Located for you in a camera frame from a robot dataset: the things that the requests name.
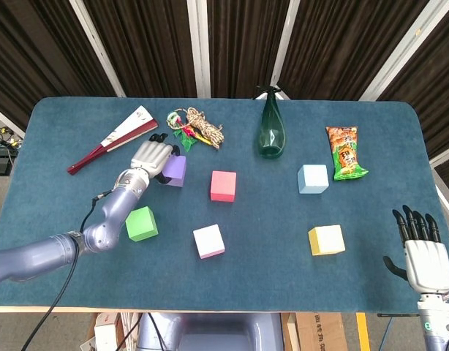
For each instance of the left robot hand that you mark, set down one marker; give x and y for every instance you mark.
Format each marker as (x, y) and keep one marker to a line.
(151, 157)

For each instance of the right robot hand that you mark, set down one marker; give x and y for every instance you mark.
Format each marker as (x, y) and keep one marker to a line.
(427, 263)

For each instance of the purple foam cube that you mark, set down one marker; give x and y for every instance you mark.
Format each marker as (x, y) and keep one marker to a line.
(177, 170)

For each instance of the yellow foam cube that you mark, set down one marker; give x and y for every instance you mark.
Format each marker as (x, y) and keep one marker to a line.
(328, 239)

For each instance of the light blue foam cube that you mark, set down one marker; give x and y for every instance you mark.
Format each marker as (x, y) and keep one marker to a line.
(312, 179)

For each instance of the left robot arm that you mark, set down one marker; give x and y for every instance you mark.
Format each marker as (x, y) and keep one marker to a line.
(34, 256)

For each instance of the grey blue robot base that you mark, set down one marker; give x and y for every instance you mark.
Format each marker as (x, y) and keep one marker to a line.
(210, 329)

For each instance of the folding fan dark red ribs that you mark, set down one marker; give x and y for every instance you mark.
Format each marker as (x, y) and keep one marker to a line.
(133, 124)

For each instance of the colourful tassel ornament green leaves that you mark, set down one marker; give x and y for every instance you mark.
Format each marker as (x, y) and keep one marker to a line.
(186, 140)

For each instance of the green foam cube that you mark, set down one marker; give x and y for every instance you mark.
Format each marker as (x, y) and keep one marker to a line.
(140, 225)

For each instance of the red foam cube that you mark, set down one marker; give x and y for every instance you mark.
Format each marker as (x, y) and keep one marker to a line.
(223, 184)

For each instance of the pale pink foam cube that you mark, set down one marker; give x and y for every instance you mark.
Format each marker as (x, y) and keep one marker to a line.
(208, 239)

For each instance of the dark brown pleated curtain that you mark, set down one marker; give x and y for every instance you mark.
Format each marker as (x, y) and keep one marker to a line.
(155, 44)

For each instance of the dark green glass bottle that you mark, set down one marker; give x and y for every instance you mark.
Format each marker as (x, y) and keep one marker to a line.
(272, 139)

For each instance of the brown cardboard box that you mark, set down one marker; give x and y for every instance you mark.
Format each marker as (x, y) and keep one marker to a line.
(319, 332)

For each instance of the orange green snack bag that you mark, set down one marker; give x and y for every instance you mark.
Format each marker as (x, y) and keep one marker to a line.
(345, 157)

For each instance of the blue felt table mat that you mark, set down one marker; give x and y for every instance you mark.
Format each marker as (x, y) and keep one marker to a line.
(264, 278)

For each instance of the white cardboard box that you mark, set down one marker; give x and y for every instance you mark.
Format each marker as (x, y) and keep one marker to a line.
(105, 332)

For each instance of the white metal frame post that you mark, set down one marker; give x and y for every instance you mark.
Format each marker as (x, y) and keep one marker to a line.
(7, 124)
(445, 155)
(282, 47)
(99, 47)
(400, 47)
(200, 47)

